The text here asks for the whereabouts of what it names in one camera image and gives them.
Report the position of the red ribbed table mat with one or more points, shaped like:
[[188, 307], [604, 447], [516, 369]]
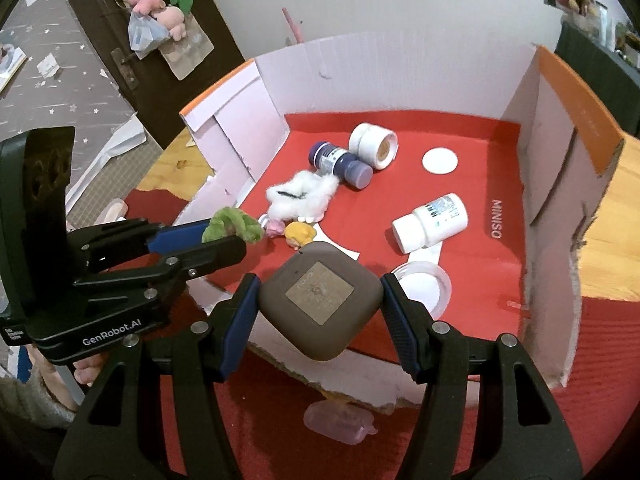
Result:
[[600, 385]]

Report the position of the small clear plastic container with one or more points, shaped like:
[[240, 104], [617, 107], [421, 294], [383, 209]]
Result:
[[340, 422]]

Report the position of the white paper scrap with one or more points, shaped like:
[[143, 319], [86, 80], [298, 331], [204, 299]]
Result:
[[49, 66]]

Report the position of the white pill bottle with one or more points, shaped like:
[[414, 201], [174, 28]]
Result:
[[430, 225]]

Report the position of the dark blue small bottle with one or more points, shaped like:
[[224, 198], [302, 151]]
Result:
[[335, 162]]

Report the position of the dark brown door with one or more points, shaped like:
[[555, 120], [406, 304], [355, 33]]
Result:
[[100, 15]]

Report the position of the orange cardboard box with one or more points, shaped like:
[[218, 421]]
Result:
[[450, 195]]

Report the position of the pale pink slipper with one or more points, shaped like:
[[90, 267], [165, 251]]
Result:
[[112, 211]]

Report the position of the row of bottles and boxes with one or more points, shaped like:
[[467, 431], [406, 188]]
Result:
[[620, 30]]

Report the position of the white paper sheet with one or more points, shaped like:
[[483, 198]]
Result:
[[120, 142]]

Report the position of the white and green plush toy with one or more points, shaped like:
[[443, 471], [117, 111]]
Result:
[[305, 195]]

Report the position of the person's left forearm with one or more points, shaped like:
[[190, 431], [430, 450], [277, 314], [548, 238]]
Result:
[[45, 395]]

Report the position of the brown paper bag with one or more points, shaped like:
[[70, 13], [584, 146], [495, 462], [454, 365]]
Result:
[[190, 55]]

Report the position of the grey-brown rounded case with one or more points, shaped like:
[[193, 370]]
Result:
[[320, 300]]

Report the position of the grey star-print mat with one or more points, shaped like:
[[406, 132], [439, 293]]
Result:
[[65, 95]]

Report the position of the clear plastic lid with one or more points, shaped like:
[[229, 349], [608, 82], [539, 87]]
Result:
[[425, 287]]

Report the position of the pale pink plush toy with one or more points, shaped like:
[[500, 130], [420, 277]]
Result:
[[172, 22]]

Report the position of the black-clothed side table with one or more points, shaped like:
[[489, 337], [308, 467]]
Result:
[[595, 75]]

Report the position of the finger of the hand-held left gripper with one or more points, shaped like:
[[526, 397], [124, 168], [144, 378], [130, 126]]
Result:
[[215, 255], [180, 237]]

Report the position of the white tape roll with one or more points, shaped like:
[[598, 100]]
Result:
[[370, 145]]

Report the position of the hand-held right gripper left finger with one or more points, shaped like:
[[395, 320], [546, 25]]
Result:
[[239, 320]]

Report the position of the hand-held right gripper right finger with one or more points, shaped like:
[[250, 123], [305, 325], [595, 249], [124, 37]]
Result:
[[402, 320]]

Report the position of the open booklet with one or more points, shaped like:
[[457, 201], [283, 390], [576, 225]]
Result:
[[10, 65]]

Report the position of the person's left hand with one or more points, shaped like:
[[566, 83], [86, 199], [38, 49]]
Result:
[[90, 370]]

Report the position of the pink stick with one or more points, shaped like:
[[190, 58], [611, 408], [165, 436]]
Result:
[[294, 27]]

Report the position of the clear plastic bag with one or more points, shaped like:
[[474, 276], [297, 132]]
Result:
[[145, 34]]

